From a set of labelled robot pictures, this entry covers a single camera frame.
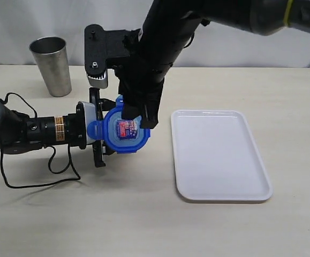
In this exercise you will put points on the blue clip-lock lid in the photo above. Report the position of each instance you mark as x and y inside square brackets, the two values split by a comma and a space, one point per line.
[121, 135]

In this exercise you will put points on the white backdrop curtain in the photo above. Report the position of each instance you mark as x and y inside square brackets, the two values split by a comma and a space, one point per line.
[22, 22]

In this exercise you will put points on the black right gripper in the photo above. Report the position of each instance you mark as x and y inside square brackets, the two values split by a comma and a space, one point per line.
[167, 29]

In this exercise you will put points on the stainless steel cup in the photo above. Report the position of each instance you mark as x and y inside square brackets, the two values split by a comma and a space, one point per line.
[51, 58]

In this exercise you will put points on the white rectangular tray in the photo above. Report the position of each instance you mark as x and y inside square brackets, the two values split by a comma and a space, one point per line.
[216, 158]

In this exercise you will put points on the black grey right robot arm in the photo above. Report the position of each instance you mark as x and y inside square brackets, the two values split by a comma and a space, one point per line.
[257, 17]

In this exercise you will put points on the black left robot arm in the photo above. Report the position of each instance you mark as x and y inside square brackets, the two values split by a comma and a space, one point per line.
[20, 133]

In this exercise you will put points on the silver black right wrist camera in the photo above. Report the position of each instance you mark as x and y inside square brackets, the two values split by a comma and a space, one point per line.
[104, 50]

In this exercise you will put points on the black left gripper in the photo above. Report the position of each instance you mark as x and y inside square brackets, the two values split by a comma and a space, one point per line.
[100, 149]

